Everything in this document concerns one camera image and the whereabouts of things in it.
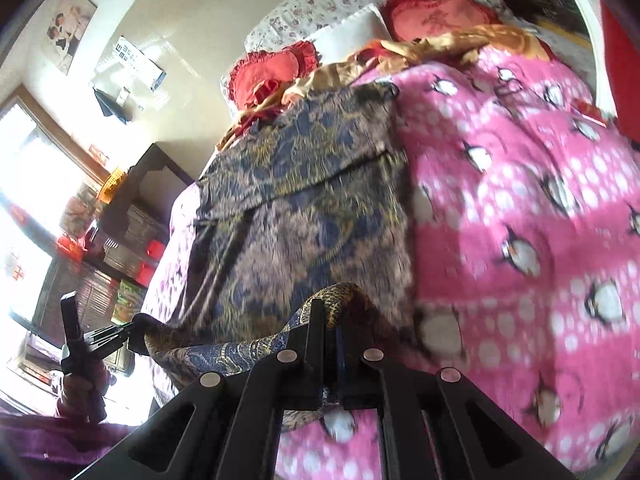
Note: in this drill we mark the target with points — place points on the dark hanging cloth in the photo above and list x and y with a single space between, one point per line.
114 106

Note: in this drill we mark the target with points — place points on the pink penguin printed blanket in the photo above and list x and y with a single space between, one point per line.
500 210

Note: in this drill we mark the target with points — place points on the orange basket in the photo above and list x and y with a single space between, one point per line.
112 184

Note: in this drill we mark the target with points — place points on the orange floral blanket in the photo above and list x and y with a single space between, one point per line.
450 40

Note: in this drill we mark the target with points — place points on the red heart cushion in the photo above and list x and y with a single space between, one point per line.
430 17

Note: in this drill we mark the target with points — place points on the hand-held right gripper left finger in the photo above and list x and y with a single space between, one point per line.
316 340

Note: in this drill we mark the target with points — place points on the person's left hand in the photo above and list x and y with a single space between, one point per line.
75 390

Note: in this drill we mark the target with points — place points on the dark wooden shelf unit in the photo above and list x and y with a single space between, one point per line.
145 175

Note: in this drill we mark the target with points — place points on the green printed packet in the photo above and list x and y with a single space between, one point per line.
125 301

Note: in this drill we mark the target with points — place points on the wooden framed window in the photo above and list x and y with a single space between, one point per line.
30 170

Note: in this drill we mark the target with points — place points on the white floral pillow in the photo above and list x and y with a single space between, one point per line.
320 5

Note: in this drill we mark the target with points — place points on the red hanging cloth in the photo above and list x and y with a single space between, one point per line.
625 60

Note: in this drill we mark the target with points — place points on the white ornate chair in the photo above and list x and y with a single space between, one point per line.
592 25

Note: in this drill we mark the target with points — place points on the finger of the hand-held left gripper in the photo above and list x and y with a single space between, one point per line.
70 315
117 332

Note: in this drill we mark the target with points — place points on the wall poster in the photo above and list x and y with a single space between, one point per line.
70 25

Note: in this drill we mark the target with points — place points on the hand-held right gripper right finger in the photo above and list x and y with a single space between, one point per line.
342 360

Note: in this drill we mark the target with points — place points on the small red packet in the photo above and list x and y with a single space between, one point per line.
590 112

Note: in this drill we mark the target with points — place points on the red ruffled cushion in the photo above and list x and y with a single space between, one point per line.
270 67

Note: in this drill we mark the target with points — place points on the white wall chart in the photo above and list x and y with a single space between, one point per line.
132 55

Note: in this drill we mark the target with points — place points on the brown patterned garment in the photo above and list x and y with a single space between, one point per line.
300 210

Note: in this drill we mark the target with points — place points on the small red sign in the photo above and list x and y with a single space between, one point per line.
98 153

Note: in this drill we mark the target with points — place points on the red box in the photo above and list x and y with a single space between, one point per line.
156 249
145 271

